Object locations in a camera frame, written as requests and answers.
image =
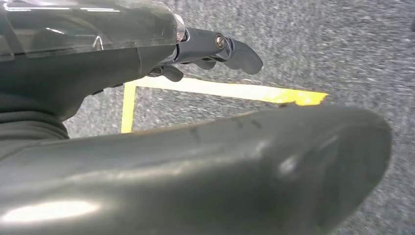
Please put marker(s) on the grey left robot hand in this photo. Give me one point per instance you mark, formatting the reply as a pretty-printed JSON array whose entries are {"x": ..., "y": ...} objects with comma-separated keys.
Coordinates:
[{"x": 194, "y": 181}]

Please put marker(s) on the yellow floor tape square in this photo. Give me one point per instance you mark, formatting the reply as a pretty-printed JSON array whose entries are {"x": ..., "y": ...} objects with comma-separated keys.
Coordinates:
[{"x": 227, "y": 90}]

